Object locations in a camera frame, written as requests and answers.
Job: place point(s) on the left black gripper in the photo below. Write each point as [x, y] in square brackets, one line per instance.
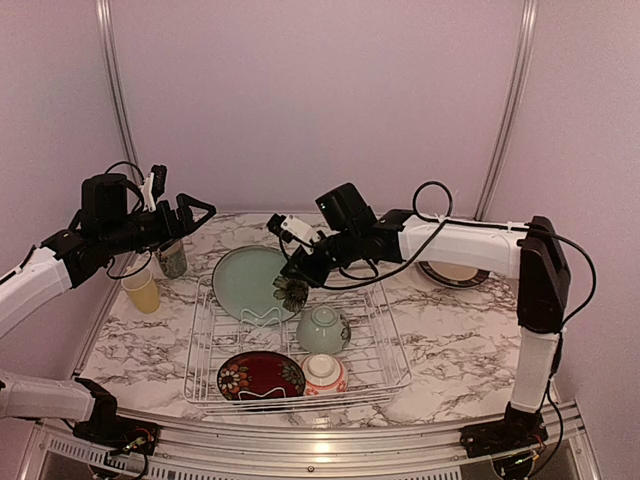
[173, 229]

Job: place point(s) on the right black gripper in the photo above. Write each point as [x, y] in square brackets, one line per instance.
[305, 268]

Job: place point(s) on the light teal plate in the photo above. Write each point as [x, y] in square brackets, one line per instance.
[248, 285]

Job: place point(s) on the floral ceramic tumbler cup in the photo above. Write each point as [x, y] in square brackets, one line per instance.
[172, 260]

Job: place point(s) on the yellow mug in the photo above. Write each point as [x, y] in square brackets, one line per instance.
[141, 288]

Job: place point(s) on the dark red floral plate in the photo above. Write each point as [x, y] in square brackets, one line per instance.
[257, 375]

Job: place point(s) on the black rimmed grey plate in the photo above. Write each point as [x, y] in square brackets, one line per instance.
[452, 275]

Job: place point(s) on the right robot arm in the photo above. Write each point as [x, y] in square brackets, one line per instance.
[528, 253]

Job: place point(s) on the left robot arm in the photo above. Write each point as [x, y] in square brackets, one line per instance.
[116, 217]

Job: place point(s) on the pale green ceramic bowl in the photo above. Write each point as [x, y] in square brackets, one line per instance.
[323, 330]

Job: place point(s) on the white and pink bowl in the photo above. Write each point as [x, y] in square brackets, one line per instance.
[324, 374]

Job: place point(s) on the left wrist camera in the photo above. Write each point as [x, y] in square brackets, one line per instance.
[154, 187]

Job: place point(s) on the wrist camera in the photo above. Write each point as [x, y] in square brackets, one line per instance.
[154, 187]
[290, 228]

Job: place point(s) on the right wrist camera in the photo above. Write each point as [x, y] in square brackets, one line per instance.
[290, 228]

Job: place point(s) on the white wire dish rack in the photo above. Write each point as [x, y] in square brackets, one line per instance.
[377, 365]

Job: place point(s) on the aluminium front frame rail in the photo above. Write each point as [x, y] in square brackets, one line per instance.
[191, 449]

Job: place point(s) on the left aluminium frame post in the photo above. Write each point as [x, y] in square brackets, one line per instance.
[114, 81]

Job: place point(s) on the aluminium frame post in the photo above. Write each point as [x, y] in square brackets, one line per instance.
[114, 81]
[515, 93]

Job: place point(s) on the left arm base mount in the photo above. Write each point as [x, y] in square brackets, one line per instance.
[120, 434]

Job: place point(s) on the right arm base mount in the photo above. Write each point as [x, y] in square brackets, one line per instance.
[500, 436]

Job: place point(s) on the right aluminium frame post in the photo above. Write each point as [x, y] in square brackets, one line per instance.
[515, 93]

